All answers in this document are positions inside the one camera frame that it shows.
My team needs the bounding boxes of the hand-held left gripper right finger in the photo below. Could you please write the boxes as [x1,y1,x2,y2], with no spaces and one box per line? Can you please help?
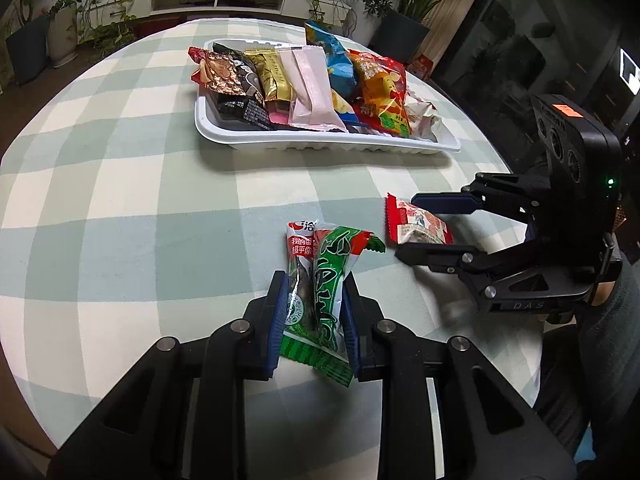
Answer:
[339,270,579,480]

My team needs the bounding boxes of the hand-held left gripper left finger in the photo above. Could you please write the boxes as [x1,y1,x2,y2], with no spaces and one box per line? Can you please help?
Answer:
[47,269,294,480]

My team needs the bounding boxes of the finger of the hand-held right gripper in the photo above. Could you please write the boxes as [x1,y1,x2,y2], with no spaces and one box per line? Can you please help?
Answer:
[410,171,551,223]
[394,240,503,293]

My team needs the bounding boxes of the small red snack packet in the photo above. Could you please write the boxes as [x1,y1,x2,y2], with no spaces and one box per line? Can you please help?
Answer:
[384,194,454,246]

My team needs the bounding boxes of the green snack packet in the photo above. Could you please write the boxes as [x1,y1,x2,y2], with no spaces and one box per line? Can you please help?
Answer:
[280,227,387,387]

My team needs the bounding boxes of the orange snack packet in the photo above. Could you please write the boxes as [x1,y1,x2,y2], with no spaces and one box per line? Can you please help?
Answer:
[347,49,412,137]

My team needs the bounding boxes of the blue cake packet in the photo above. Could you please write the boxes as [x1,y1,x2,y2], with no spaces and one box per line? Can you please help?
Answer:
[329,87,372,134]

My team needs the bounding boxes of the pale pink snack packet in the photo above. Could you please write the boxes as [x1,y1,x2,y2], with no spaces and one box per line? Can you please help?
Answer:
[277,44,337,129]

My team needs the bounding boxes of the light blue snack packet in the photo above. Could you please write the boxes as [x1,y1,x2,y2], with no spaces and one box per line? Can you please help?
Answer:
[304,19,359,99]

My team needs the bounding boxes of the white plastic tray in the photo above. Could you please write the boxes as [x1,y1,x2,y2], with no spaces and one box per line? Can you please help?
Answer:
[193,37,462,155]

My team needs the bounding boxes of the gold snack packet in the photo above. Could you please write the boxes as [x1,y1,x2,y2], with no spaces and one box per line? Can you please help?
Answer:
[244,47,294,104]

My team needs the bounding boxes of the brown patterned snack packet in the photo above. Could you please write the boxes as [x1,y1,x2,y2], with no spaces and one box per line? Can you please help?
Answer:
[188,45,247,97]

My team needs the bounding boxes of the person's right forearm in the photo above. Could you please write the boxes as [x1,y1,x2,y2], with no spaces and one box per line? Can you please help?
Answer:
[580,247,640,346]

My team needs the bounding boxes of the red gift box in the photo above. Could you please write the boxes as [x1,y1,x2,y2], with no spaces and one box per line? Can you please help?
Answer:
[407,53,434,80]

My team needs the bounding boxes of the glass sliding door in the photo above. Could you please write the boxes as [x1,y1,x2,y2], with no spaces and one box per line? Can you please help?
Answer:
[434,0,640,171]

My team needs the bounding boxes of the large-leaf plant in dark pot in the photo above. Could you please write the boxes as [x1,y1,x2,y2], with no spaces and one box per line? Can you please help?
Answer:
[369,0,494,64]

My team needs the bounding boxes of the green checked tablecloth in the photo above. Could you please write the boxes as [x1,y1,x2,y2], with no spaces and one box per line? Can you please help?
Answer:
[0,16,553,466]

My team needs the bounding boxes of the bamboo curtain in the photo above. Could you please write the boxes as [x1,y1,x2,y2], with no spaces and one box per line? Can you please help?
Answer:
[424,0,502,62]

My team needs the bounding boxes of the bushy plant in white pot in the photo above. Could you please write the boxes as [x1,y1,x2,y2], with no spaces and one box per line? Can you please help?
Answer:
[350,0,394,47]

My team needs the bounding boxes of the red storage box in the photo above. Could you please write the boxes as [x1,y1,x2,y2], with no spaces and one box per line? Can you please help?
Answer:
[136,14,182,37]

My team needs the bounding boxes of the small plant in white pot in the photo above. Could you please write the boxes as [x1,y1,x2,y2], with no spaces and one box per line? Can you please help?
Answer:
[47,0,84,69]

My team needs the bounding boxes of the tall plant in dark pot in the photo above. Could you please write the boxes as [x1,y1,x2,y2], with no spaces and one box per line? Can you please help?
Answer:
[4,0,53,87]

